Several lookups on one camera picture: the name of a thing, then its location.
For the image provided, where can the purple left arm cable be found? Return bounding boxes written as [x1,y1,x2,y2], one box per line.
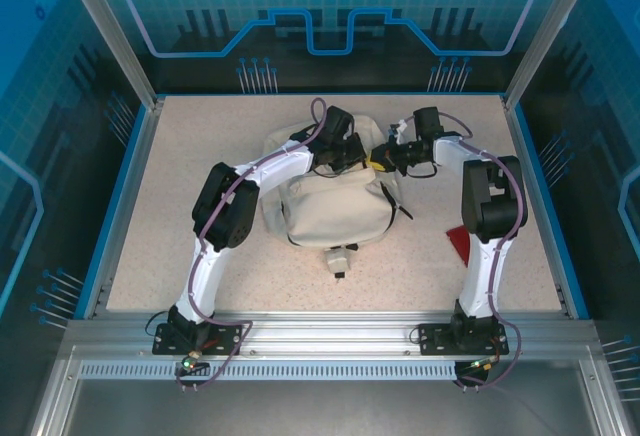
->
[174,97,329,393]

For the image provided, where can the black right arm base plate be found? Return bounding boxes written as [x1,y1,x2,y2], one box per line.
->
[418,323,516,356]

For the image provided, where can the aluminium frame post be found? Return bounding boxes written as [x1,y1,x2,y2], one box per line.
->
[54,0,166,110]
[502,0,604,112]

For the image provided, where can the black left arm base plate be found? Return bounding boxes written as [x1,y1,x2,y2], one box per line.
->
[152,323,246,356]

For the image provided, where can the red flat booklet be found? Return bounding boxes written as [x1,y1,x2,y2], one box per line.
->
[445,225,472,263]

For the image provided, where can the slotted grey cable duct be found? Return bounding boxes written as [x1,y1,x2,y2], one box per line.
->
[78,361,459,382]

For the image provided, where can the long aluminium mounting rail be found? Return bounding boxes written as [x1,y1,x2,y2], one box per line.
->
[64,311,599,363]

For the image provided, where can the aluminium table side rail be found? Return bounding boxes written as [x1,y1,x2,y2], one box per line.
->
[82,97,166,320]
[502,97,574,317]

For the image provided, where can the cream canvas backpack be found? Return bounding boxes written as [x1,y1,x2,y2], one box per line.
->
[262,114,416,283]

